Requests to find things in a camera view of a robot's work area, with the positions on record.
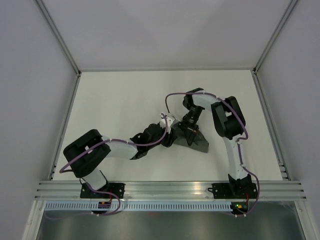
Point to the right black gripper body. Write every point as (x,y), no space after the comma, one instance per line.
(190,123)

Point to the grey cloth napkin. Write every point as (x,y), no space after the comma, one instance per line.
(202,145)

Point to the aluminium frame post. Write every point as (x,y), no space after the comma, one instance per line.
(57,35)
(275,34)

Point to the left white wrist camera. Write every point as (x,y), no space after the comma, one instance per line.
(167,121)

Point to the aluminium front rail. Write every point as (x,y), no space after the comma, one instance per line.
(170,190)

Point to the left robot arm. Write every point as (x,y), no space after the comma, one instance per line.
(85,154)

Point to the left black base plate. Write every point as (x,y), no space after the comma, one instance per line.
(115,188)

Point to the left aluminium frame post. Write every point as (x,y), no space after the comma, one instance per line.
(57,35)

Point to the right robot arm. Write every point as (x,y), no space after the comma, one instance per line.
(229,123)

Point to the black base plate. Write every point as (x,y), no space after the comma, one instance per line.
(223,191)
(115,188)

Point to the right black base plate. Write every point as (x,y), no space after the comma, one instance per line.
(223,191)

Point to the right aluminium frame post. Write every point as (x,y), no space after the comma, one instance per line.
(275,34)

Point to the white slotted cable duct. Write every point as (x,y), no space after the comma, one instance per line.
(146,206)

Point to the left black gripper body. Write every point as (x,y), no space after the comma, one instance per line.
(167,139)

